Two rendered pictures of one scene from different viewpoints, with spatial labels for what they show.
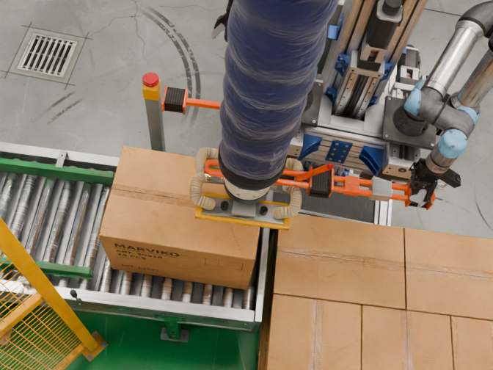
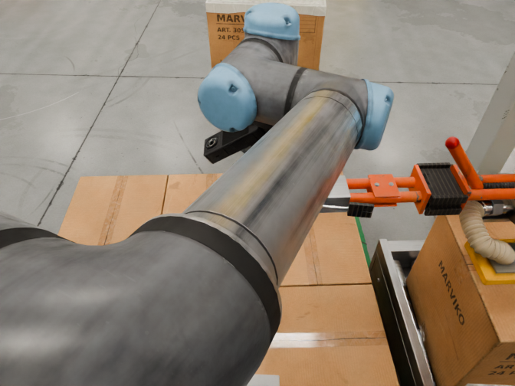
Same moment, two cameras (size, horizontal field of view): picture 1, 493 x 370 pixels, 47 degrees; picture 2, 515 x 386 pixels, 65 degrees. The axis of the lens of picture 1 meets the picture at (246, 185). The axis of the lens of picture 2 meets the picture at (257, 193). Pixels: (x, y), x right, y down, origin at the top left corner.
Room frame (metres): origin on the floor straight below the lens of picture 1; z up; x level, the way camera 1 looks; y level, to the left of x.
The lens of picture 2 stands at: (1.52, -0.59, 1.80)
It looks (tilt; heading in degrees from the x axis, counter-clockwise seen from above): 46 degrees down; 181
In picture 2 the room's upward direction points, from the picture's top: straight up
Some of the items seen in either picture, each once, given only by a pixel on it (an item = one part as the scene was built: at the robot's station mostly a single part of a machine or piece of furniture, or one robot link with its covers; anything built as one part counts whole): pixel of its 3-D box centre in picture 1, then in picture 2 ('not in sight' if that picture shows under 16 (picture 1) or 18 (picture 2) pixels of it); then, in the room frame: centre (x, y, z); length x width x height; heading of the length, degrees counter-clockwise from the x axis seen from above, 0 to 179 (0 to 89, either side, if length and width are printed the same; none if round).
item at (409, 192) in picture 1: (418, 196); not in sight; (0.96, -0.60, 1.23); 0.08 x 0.07 x 0.05; 93
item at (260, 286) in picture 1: (264, 246); (408, 332); (0.93, -0.13, 0.58); 0.70 x 0.03 x 0.06; 3
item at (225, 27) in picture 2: not in sight; (267, 27); (-0.75, -0.59, 0.82); 0.60 x 0.40 x 0.40; 87
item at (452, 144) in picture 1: (449, 147); (270, 50); (0.98, -0.59, 1.54); 0.09 x 0.08 x 0.11; 157
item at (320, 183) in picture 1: (320, 181); (437, 188); (0.95, -0.25, 1.24); 0.10 x 0.08 x 0.06; 3
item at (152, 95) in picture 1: (158, 144); not in sight; (1.40, 0.47, 0.50); 0.07 x 0.07 x 1.00; 3
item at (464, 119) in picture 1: (455, 122); (253, 89); (1.08, -0.61, 1.53); 0.11 x 0.11 x 0.08; 67
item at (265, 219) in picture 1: (243, 209); not in sight; (0.84, -0.01, 1.13); 0.34 x 0.10 x 0.05; 93
